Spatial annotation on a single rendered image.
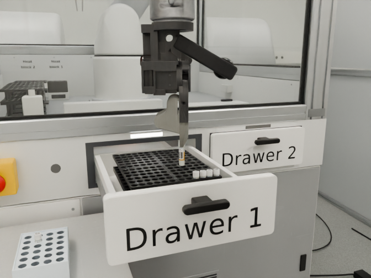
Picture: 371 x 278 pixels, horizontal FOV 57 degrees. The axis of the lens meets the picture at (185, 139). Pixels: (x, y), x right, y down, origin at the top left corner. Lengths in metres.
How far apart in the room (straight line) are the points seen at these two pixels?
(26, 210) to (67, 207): 0.09
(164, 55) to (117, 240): 0.30
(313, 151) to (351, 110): 1.64
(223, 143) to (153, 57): 0.39
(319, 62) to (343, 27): 1.79
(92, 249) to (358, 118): 2.24
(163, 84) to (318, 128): 0.63
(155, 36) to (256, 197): 0.31
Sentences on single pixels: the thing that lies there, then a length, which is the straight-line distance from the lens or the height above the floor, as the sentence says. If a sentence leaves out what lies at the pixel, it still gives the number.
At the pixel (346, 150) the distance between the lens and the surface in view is 2.78.
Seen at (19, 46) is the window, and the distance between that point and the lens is 0.82.
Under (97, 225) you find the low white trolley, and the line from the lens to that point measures 0.80.
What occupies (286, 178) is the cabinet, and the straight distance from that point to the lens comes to 1.07.
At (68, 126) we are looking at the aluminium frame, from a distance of 0.82.
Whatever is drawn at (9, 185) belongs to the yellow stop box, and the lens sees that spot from 0.81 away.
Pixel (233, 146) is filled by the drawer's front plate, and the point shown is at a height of 0.89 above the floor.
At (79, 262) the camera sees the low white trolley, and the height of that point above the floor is 0.76.
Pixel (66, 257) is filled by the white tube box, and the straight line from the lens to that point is 0.64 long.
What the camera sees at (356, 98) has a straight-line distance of 2.68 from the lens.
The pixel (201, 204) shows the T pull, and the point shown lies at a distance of 0.51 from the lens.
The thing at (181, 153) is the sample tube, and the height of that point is 0.95.
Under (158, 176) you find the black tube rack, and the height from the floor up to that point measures 0.90.
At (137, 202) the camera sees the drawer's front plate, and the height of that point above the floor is 0.91.
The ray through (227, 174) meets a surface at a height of 0.89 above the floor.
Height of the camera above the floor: 1.12
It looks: 13 degrees down
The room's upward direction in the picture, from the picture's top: straight up
